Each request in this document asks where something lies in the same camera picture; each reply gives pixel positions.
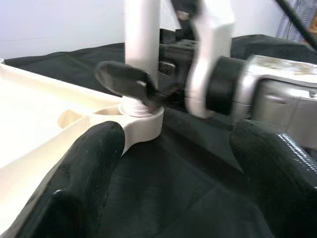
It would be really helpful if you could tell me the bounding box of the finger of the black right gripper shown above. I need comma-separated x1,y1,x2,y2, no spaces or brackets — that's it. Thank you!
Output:
95,61,164,112

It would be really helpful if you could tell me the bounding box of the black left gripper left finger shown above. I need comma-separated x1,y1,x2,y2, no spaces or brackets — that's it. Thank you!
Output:
13,120,125,238

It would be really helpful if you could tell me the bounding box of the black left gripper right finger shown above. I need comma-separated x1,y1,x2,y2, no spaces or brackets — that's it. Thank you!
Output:
229,119,317,238

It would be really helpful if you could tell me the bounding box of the white plastic table leg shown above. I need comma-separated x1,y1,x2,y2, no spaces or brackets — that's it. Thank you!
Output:
120,0,162,118

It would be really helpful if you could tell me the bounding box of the white plastic table top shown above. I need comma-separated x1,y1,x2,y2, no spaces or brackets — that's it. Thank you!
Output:
0,61,165,234

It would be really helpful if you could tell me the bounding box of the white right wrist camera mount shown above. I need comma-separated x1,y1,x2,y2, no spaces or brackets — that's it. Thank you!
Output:
184,0,236,119

